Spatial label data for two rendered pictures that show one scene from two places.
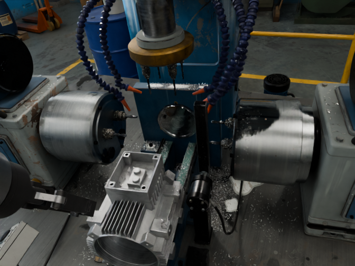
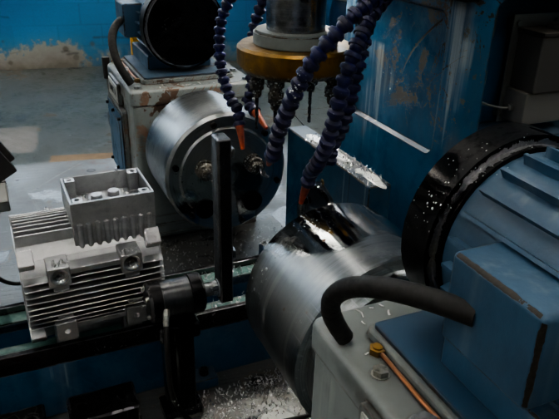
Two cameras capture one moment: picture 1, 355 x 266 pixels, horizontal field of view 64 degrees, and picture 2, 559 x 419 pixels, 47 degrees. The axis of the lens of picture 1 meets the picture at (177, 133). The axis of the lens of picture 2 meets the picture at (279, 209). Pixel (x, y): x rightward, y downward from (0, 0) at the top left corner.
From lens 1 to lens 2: 0.71 m
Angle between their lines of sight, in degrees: 41
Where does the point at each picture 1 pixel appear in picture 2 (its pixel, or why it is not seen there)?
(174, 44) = (283, 47)
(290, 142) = (312, 297)
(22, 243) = not seen: outside the picture
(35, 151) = (138, 150)
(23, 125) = (137, 105)
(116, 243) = not seen: hidden behind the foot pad
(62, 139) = (155, 144)
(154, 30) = (269, 17)
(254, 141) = (279, 263)
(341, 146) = (319, 329)
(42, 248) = not seen: hidden behind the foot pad
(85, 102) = (207, 109)
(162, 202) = (103, 253)
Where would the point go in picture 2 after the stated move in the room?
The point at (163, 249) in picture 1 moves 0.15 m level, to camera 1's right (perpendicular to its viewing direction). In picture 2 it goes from (32, 291) to (83, 343)
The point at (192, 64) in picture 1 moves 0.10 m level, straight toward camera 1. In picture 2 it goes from (398, 136) to (355, 148)
